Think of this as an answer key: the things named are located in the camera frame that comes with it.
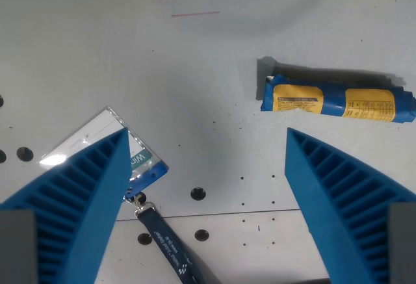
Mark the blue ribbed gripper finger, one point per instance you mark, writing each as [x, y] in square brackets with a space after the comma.
[331, 193]
[81, 199]

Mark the clear plastic name badge holder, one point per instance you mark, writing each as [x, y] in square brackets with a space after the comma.
[139, 159]

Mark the blue and yellow wrapped roll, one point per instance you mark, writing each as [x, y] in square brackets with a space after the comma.
[334, 100]

